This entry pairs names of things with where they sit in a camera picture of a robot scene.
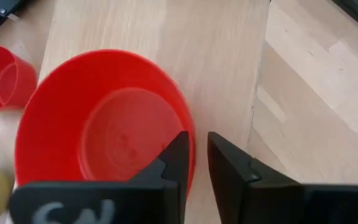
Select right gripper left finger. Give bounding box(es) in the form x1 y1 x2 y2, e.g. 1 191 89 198
9 130 190 224

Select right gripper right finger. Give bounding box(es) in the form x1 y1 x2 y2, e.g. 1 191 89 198
207 131 358 224

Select red plastic mini bowl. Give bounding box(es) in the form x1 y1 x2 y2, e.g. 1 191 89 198
14 49 197 195
0 45 39 114

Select wooden shelf riser black legs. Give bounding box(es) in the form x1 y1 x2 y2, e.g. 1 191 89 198
37 0 272 224

